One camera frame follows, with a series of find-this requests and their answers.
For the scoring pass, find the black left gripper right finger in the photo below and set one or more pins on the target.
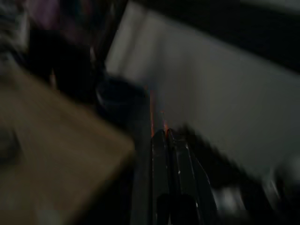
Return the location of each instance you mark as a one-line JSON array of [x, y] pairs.
[[187, 173]]

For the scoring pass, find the dark round container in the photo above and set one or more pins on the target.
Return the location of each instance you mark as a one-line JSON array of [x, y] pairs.
[[117, 98]]

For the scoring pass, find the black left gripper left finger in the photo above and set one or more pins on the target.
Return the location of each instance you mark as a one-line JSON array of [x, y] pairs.
[[159, 164]]

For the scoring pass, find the light wooden table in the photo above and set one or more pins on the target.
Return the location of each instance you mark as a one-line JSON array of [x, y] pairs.
[[54, 150]]

